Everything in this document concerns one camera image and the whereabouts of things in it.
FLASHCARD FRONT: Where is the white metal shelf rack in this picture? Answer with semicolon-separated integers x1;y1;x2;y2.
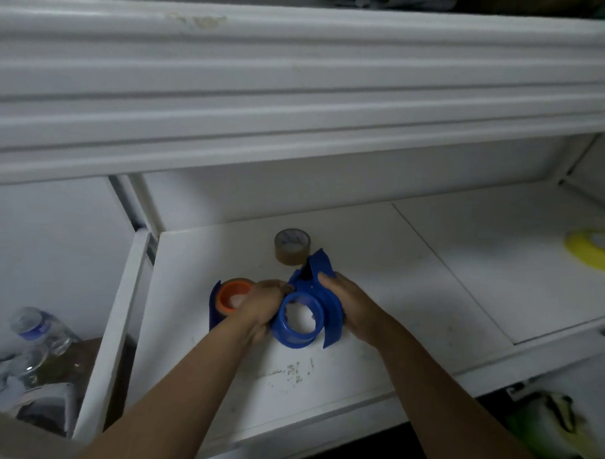
0;0;605;459

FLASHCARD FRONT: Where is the green yellow bag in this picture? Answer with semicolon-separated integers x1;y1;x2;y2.
504;390;605;459

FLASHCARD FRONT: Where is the clear plastic water bottle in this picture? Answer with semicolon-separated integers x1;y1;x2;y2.
6;305;84;357

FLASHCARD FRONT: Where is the person's left hand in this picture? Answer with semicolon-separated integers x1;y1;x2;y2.
229;277;297;347

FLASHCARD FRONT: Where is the person's left forearm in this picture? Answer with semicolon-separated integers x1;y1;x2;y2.
76;310;262;459

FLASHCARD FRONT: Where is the small brown tape roll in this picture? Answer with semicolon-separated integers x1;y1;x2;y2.
273;227;313;267

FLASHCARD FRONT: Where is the person's right hand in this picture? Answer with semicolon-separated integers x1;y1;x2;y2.
314;270;397;349

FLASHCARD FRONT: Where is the person's right forearm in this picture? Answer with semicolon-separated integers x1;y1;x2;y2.
368;313;561;459

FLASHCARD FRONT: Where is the clear glass jar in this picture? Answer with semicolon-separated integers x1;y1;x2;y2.
7;345;53;383

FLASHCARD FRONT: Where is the yellow tape roll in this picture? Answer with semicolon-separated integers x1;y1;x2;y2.
563;226;605;274

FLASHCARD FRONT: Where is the white crumpled cloth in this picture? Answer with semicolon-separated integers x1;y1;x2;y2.
0;354;80;436

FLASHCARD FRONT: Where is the orange and blue tape dispenser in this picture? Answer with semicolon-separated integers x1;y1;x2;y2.
208;276;257;333

